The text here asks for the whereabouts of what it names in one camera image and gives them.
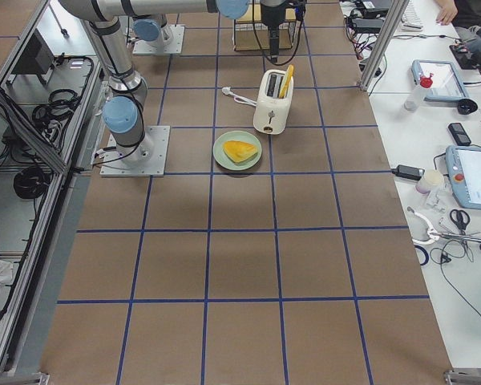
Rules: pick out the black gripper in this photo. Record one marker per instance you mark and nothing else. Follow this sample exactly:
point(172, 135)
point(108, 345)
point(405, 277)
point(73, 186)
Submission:
point(271, 16)

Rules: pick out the white two-slot toaster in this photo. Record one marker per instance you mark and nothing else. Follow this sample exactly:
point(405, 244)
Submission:
point(271, 113)

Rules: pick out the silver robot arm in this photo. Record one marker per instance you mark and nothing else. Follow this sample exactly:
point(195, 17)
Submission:
point(123, 114)
point(153, 29)

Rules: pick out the bread slice in toaster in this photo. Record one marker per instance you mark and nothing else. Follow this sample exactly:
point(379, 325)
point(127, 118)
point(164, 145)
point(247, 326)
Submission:
point(286, 81)

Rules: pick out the person's hand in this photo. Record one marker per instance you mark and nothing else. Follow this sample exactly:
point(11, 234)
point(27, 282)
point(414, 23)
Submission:
point(447, 11)

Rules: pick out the wooden box with grid cloth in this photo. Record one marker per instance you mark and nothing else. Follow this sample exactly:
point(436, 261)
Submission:
point(249, 28)

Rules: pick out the orange triangular bread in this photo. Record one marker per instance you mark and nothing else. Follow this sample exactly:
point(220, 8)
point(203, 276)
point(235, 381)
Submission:
point(239, 151)

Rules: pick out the light green plate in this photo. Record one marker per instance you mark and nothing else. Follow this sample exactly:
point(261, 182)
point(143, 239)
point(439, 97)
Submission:
point(224, 161)

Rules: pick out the red-capped squeeze bottle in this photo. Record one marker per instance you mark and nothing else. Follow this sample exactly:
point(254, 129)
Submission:
point(418, 95)

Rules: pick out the upper blue teach pendant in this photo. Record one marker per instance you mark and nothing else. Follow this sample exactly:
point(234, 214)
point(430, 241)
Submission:
point(447, 85)

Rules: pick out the blue teach pendant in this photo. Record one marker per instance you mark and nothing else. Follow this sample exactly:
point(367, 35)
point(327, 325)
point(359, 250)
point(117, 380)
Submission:
point(447, 85)
point(464, 173)

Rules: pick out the black power adapter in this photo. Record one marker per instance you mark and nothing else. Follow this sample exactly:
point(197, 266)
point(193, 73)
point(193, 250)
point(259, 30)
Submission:
point(408, 172)

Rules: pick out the black round cap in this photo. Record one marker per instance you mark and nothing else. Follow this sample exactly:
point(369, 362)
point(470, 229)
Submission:
point(466, 107)

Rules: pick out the black remote device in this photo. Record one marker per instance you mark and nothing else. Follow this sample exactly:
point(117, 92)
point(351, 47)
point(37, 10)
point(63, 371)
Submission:
point(459, 134)

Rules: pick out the white plastic cup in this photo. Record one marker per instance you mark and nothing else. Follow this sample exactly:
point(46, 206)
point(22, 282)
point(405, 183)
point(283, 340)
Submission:
point(429, 180)

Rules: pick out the lower blue teach pendant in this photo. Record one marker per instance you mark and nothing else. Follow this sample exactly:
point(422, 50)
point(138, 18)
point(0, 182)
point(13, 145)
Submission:
point(464, 173)

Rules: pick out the black scissors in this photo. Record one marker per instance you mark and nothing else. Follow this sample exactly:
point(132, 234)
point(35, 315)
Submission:
point(461, 219)

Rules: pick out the blue tape roll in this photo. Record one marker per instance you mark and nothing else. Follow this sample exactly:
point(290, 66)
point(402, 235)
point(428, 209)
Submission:
point(425, 258)

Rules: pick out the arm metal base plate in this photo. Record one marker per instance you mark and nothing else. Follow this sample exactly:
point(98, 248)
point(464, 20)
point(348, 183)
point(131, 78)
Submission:
point(173, 48)
point(148, 159)

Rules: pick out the aluminium frame post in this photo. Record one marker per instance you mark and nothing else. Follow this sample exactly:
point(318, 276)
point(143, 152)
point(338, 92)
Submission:
point(386, 33)

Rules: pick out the white curved bracket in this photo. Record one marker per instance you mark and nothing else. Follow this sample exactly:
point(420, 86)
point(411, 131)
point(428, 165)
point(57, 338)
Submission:
point(426, 233)

